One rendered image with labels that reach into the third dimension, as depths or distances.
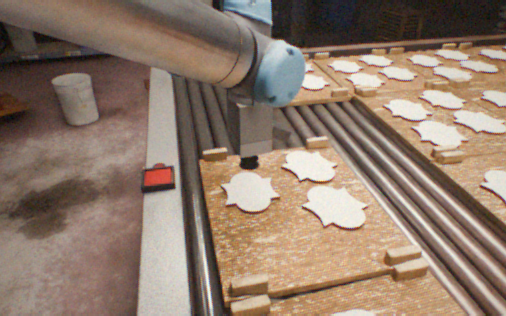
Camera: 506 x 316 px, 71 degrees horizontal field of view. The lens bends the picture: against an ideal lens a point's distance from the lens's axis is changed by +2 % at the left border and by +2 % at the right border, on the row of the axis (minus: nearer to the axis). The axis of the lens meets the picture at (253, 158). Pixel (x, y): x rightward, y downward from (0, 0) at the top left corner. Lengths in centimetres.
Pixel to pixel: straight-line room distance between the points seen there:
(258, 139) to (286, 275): 24
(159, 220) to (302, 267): 31
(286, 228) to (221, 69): 40
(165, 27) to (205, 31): 4
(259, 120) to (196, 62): 29
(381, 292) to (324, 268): 9
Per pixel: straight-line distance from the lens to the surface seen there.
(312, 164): 85
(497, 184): 94
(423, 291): 66
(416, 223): 81
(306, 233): 69
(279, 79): 41
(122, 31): 31
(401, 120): 115
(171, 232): 73
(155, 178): 86
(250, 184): 78
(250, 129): 63
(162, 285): 65
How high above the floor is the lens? 142
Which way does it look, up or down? 33 degrees down
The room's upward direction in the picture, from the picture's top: straight up
